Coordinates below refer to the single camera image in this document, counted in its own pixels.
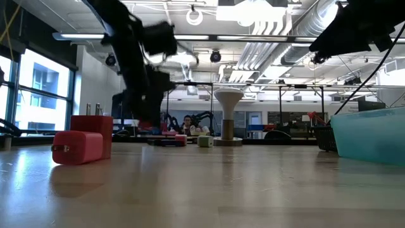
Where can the dark monitor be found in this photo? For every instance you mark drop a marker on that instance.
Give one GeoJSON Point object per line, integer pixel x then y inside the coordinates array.
{"type": "Point", "coordinates": [371, 106]}

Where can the light green charger cube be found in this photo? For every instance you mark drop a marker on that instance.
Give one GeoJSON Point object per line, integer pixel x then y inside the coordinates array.
{"type": "Point", "coordinates": [205, 141]}

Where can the small pink charger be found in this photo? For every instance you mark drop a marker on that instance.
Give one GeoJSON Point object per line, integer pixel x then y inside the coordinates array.
{"type": "Point", "coordinates": [181, 137]}

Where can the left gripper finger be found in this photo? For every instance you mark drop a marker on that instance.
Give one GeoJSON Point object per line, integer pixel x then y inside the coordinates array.
{"type": "Point", "coordinates": [134, 109]}
{"type": "Point", "coordinates": [153, 107]}

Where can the blue storage bin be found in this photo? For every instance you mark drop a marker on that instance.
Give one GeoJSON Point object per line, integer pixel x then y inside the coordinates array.
{"type": "Point", "coordinates": [255, 127]}

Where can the black desk monitor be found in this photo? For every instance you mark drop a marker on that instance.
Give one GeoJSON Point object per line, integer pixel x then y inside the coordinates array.
{"type": "Point", "coordinates": [117, 107]}

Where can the person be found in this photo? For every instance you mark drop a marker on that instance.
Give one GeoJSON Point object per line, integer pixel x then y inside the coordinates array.
{"type": "Point", "coordinates": [187, 124]}

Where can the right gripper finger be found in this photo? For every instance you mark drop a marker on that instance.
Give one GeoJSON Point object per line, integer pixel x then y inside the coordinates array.
{"type": "Point", "coordinates": [341, 38]}

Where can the black rig frame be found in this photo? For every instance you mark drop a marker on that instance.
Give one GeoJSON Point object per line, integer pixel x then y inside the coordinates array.
{"type": "Point", "coordinates": [196, 83]}
{"type": "Point", "coordinates": [300, 85]}

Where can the silver ventilation duct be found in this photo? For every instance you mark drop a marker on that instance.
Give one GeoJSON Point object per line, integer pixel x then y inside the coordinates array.
{"type": "Point", "coordinates": [311, 28]}

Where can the black background robot arm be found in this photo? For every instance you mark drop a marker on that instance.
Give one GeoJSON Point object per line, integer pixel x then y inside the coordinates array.
{"type": "Point", "coordinates": [204, 116]}
{"type": "Point", "coordinates": [171, 122]}

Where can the black aluminium table frame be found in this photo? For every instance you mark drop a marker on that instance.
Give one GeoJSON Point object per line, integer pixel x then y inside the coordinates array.
{"type": "Point", "coordinates": [300, 142]}

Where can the black flat tray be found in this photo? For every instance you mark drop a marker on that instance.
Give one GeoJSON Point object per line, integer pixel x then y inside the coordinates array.
{"type": "Point", "coordinates": [171, 143]}

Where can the long ceiling light bar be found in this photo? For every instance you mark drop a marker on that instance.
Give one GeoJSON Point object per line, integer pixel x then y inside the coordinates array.
{"type": "Point", "coordinates": [202, 37]}

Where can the black hanging ceiling device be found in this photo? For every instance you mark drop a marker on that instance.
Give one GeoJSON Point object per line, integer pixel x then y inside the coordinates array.
{"type": "Point", "coordinates": [318, 58]}
{"type": "Point", "coordinates": [352, 80]}

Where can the dark red tall charger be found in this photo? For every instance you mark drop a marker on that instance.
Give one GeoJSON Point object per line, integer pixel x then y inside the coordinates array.
{"type": "Point", "coordinates": [95, 130]}

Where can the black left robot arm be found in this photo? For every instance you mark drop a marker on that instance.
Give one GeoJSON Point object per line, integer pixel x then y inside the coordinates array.
{"type": "Point", "coordinates": [126, 41]}

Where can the black mesh basket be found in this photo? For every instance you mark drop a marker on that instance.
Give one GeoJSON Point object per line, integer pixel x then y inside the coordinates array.
{"type": "Point", "coordinates": [324, 137]}

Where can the large window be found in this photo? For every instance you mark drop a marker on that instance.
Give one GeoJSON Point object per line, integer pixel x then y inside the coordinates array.
{"type": "Point", "coordinates": [41, 88]}

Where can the black round ceiling camera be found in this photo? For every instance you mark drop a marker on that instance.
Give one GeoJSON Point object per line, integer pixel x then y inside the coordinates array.
{"type": "Point", "coordinates": [110, 60]}
{"type": "Point", "coordinates": [215, 56]}

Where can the coral pink charger cube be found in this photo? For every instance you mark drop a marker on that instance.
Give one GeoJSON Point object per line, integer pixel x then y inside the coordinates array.
{"type": "Point", "coordinates": [79, 148]}

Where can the white ceiling air unit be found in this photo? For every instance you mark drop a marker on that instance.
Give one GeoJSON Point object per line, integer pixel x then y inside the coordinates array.
{"type": "Point", "coordinates": [251, 12]}

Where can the red desk lamp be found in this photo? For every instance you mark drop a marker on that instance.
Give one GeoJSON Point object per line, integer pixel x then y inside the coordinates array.
{"type": "Point", "coordinates": [313, 115]}

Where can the white mushroom lamp brass base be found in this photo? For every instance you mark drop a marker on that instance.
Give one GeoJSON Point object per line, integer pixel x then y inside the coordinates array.
{"type": "Point", "coordinates": [228, 104]}

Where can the teal translucent plastic bin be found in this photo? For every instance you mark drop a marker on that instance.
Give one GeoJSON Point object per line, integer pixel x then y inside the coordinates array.
{"type": "Point", "coordinates": [370, 136]}

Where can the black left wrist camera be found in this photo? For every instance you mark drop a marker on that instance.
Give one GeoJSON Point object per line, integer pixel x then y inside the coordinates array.
{"type": "Point", "coordinates": [159, 38]}

